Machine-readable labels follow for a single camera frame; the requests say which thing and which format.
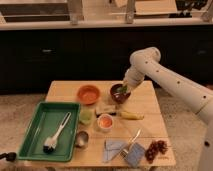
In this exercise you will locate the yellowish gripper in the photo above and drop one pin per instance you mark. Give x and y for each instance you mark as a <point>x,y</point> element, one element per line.
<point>127,87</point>

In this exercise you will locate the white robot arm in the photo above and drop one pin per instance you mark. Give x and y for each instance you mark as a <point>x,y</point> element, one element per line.
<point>145,62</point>

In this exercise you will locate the orange bowl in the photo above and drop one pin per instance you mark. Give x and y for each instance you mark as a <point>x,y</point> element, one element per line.
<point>88,94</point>

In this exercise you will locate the yellow banana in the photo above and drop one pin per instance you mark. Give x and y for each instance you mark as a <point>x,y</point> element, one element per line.
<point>131,116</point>

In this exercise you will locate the tan sponge block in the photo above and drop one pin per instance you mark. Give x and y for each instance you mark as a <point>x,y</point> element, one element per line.
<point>105,109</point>

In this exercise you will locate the wooden table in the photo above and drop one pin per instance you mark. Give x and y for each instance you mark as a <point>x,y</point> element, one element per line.
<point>142,101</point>

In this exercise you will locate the small white orange cup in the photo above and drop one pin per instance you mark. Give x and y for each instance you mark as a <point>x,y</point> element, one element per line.
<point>105,122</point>

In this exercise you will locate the light green cup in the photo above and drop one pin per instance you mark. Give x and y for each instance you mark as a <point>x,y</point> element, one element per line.
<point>85,117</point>

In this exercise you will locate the blue cloth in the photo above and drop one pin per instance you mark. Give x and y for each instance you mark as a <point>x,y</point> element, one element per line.
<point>112,148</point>

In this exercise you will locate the red grape bunch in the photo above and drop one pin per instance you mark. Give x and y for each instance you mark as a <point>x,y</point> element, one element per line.
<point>155,147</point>

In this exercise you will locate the metal spatula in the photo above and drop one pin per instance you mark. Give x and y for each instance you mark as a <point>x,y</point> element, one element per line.
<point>125,150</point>

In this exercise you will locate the blue sponge pad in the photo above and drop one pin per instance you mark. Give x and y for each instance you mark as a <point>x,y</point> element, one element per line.
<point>135,155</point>

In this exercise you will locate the metal measuring cup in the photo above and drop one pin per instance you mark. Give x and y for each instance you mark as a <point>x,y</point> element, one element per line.
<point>82,139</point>

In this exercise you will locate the green plastic tray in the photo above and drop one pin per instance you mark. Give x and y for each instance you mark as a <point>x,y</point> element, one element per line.
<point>45,123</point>

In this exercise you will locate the black cabinet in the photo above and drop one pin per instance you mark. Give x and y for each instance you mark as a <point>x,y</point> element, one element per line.
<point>31,59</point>

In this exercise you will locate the black object at corner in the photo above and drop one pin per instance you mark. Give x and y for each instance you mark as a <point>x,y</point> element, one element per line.
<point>8,156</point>

